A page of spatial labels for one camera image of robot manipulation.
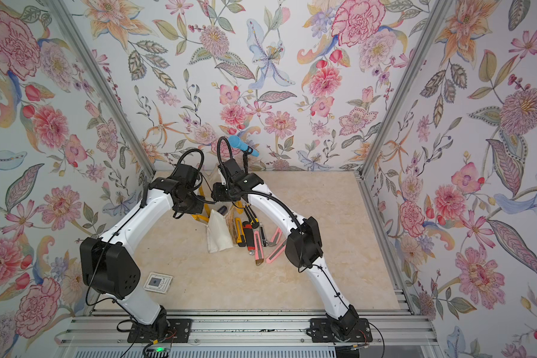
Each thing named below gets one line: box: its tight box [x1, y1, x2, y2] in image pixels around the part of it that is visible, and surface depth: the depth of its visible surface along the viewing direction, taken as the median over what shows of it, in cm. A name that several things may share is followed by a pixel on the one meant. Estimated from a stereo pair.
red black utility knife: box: [242, 221, 256, 256], surface depth 98 cm
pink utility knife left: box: [253, 229, 265, 267], surface depth 95 cm
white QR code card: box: [143, 272, 174, 294], surface depth 84 cm
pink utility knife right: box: [266, 238, 288, 264], surface depth 93 cm
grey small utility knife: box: [259, 222, 269, 247], surface depth 97 cm
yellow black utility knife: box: [234, 217, 247, 247], surface depth 98 cm
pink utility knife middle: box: [268, 226, 283, 247], surface depth 97 cm
